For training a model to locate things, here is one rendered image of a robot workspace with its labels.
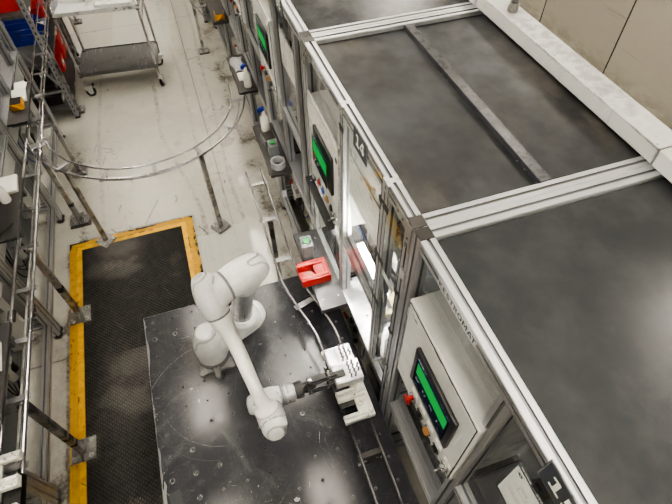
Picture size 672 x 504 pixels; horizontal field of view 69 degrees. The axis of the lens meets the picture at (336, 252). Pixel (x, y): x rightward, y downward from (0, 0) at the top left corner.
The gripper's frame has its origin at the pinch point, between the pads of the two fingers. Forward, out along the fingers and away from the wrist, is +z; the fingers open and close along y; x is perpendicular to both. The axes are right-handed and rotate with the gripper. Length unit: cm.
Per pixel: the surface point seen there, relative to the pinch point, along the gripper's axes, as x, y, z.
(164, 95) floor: 404, -97, -58
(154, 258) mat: 181, -95, -91
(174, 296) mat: 140, -95, -81
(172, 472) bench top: -7, -28, -82
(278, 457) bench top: -16.4, -27.9, -35.0
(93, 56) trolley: 460, -70, -119
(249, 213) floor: 204, -97, -10
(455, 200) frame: -4, 104, 36
